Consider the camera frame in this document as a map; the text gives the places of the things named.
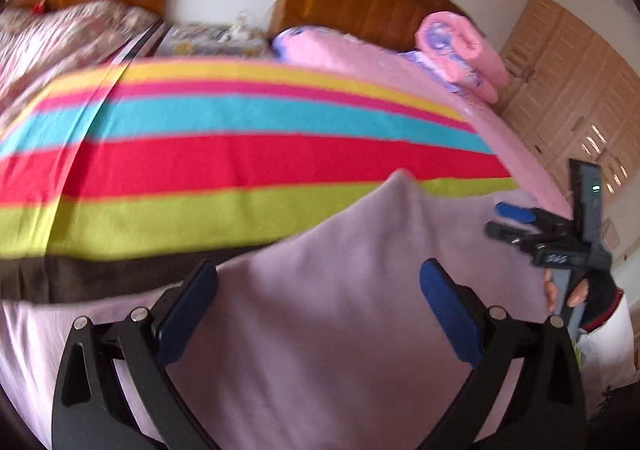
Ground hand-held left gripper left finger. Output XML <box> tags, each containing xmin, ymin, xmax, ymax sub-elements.
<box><xmin>52</xmin><ymin>260</ymin><xmax>219</xmax><ymax>450</ymax></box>

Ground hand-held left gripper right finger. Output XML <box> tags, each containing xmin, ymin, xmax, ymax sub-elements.
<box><xmin>419</xmin><ymin>258</ymin><xmax>587</xmax><ymax>450</ymax></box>

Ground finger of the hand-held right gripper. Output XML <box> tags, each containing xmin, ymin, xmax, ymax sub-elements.
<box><xmin>494</xmin><ymin>201</ymin><xmax>572</xmax><ymax>237</ymax></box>
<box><xmin>484</xmin><ymin>222</ymin><xmax>552</xmax><ymax>254</ymax></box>

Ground lilac pants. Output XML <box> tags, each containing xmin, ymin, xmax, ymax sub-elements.
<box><xmin>0</xmin><ymin>169</ymin><xmax>631</xmax><ymax>450</ymax></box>

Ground person's right hand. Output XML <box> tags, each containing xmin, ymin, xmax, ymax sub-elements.
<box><xmin>544</xmin><ymin>265</ymin><xmax>625</xmax><ymax>333</ymax></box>

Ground light wooden wardrobe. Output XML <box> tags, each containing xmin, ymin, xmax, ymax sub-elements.
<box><xmin>500</xmin><ymin>0</ymin><xmax>640</xmax><ymax>261</ymax></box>

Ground rainbow striped blanket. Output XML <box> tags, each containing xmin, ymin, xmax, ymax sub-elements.
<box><xmin>0</xmin><ymin>57</ymin><xmax>518</xmax><ymax>303</ymax></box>

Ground rolled pink floral quilt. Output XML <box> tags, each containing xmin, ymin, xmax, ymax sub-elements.
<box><xmin>402</xmin><ymin>12</ymin><xmax>511</xmax><ymax>105</ymax></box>

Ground nightstand with patterned cover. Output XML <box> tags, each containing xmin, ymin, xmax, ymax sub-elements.
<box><xmin>157</xmin><ymin>22</ymin><xmax>268</xmax><ymax>60</ymax></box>

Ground striped pillow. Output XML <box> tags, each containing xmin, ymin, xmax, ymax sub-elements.
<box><xmin>107</xmin><ymin>20</ymin><xmax>168</xmax><ymax>66</ymax></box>

